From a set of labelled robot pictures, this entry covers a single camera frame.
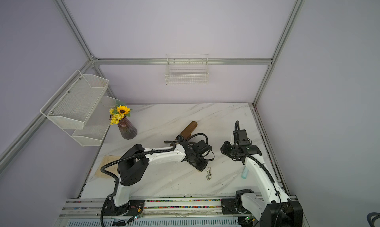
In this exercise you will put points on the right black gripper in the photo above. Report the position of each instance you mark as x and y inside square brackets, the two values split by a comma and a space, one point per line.
[225, 150]

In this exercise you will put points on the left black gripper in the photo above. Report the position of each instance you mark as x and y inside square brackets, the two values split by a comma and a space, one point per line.
[202, 166]

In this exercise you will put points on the wooden watch stand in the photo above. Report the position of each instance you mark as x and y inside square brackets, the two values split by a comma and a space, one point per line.
[187, 132]

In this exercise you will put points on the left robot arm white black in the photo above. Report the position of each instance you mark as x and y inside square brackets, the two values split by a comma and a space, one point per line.
[130, 168]

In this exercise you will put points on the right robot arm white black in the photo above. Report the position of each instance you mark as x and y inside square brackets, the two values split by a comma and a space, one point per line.
[275, 208]

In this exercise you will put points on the light blue small object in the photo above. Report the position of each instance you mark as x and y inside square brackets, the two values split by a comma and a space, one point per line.
[244, 173]

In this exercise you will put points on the sunflower bouquet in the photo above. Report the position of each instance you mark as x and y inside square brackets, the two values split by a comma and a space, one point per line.
[119, 112]

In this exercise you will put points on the lower white mesh shelf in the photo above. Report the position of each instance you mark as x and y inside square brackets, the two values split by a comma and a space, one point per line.
[97, 126]

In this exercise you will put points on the white mesh shelf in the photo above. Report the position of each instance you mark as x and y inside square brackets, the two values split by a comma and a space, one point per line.
[71, 107]
[97, 126]

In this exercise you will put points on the upper white mesh shelf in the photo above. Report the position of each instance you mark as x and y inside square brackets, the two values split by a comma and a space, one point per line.
[71, 107]

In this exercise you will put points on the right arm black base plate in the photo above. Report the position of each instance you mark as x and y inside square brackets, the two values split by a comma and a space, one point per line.
[229, 207]

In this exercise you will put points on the aluminium rail frame front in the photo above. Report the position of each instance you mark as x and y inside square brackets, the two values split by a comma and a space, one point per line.
[157, 212]

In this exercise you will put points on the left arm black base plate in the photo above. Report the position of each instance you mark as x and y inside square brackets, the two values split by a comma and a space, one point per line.
[129, 209]

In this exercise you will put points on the white wire wall basket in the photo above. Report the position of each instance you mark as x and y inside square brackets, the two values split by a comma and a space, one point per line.
[186, 69]

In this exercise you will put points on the black cable loop corner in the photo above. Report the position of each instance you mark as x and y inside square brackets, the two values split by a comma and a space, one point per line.
[372, 218]

